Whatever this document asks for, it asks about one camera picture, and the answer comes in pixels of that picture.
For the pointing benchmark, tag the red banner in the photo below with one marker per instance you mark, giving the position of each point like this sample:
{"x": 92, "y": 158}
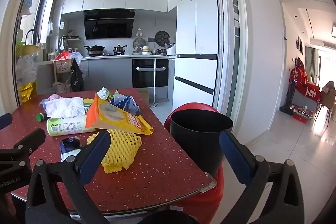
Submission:
{"x": 309, "y": 90}

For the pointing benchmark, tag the gold foil bag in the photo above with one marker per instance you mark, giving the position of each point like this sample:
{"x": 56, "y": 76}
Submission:
{"x": 27, "y": 92}

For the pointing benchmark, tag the yellow bowl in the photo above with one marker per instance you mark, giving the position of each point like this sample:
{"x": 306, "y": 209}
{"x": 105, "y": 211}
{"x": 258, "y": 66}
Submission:
{"x": 30, "y": 50}

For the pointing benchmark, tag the clear plastic bag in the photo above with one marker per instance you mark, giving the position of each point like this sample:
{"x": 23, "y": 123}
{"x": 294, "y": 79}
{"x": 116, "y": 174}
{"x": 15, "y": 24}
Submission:
{"x": 26, "y": 66}

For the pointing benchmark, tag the red stool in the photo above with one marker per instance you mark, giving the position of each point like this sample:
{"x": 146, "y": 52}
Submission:
{"x": 210, "y": 197}

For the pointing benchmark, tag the round dark wall tray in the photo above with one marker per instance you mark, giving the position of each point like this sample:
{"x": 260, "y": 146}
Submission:
{"x": 162, "y": 37}

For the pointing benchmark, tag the white refrigerator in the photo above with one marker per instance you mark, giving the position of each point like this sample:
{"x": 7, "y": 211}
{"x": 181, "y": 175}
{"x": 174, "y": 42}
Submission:
{"x": 195, "y": 29}

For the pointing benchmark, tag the white green crumpled wrapper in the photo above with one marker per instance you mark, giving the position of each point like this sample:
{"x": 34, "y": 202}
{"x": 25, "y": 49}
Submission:
{"x": 103, "y": 92}

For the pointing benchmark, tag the kitchen faucet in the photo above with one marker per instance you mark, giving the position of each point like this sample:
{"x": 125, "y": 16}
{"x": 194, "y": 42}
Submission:
{"x": 32, "y": 31}

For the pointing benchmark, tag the white tissue paper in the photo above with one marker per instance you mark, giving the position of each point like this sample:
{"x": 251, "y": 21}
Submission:
{"x": 65, "y": 107}

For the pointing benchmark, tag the black built-in oven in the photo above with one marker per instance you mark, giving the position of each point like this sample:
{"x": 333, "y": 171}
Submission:
{"x": 147, "y": 74}

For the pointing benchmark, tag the white basket with red contents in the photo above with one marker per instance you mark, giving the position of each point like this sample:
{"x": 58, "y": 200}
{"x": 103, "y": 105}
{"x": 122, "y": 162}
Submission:
{"x": 63, "y": 64}

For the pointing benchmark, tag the steel cooking pot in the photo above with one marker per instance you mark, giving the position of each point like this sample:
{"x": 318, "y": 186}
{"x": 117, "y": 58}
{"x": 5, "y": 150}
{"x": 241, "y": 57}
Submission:
{"x": 119, "y": 49}

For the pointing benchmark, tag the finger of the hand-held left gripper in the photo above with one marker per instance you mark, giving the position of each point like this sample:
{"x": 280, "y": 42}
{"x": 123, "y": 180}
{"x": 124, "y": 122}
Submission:
{"x": 26, "y": 142}
{"x": 5, "y": 121}

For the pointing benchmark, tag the dark blue white wrapper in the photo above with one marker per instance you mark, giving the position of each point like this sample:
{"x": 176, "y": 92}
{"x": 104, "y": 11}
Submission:
{"x": 68, "y": 146}

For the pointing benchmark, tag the grey lower cabinets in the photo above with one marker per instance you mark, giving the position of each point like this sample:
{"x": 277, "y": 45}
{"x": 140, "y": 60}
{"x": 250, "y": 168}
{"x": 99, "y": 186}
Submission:
{"x": 107, "y": 74}

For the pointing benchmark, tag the cardboard box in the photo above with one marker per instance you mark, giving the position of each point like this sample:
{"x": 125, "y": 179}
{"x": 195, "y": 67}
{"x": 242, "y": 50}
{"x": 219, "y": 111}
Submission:
{"x": 143, "y": 98}

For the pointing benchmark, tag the green plastic basket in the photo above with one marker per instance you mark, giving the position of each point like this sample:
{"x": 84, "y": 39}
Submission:
{"x": 20, "y": 41}

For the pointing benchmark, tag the orange yellow snack bag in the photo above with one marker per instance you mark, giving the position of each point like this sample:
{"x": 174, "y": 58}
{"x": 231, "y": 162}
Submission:
{"x": 123, "y": 120}

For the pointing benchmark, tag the yellow sponge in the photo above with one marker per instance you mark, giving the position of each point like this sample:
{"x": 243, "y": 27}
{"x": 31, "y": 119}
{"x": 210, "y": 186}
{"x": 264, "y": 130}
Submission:
{"x": 88, "y": 102}

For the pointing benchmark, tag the green snack wrapper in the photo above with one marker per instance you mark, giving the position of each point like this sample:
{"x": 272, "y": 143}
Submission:
{"x": 112, "y": 97}

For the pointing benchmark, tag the wooden chair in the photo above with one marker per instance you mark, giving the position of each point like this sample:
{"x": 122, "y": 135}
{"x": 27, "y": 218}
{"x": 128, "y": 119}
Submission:
{"x": 328, "y": 95}

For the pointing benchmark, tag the blue white plastic bag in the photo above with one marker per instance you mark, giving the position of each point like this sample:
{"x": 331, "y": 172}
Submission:
{"x": 126, "y": 104}

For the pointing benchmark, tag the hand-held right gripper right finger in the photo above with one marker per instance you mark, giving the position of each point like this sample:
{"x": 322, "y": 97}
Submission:
{"x": 236, "y": 158}

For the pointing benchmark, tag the yellow foam fruit net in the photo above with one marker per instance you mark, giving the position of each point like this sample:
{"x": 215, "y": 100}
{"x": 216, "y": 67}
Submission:
{"x": 123, "y": 150}

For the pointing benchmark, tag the black trash bin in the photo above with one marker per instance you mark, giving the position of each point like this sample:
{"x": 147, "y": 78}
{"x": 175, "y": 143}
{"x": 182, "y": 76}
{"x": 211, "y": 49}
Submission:
{"x": 199, "y": 142}

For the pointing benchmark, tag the black wok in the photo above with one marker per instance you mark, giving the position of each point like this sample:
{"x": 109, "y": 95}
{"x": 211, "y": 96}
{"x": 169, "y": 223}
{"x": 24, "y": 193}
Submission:
{"x": 94, "y": 49}

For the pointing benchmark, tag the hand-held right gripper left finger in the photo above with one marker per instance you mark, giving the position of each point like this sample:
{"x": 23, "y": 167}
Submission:
{"x": 92, "y": 158}

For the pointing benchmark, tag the green plastic bottle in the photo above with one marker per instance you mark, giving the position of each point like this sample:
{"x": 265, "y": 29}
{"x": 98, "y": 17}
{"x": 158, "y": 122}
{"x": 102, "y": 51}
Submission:
{"x": 65, "y": 125}

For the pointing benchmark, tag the black plastic bag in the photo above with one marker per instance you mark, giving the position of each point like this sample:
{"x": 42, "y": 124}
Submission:
{"x": 77, "y": 77}

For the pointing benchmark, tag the white stick mop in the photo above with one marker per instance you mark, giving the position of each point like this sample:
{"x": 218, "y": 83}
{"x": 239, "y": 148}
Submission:
{"x": 155, "y": 77}

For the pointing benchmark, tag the black range hood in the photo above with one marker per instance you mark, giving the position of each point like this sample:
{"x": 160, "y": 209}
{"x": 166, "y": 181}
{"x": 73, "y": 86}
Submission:
{"x": 109, "y": 24}

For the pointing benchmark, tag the white rice cooker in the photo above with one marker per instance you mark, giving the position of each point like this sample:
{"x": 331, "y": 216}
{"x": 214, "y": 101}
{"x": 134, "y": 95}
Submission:
{"x": 171, "y": 49}

